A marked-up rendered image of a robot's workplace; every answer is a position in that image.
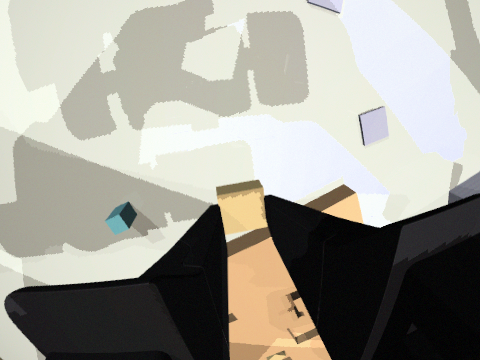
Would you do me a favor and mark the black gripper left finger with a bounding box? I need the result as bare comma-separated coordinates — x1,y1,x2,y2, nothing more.
4,204,229,360

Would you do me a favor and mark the tan puzzle board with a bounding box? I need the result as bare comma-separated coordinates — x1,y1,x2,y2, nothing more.
227,184,364,360

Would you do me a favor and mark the small light blue block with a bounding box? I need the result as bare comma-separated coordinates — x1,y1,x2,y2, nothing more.
105,201,137,235

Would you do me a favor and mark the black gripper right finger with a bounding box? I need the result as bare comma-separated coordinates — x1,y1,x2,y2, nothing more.
264,193,480,360

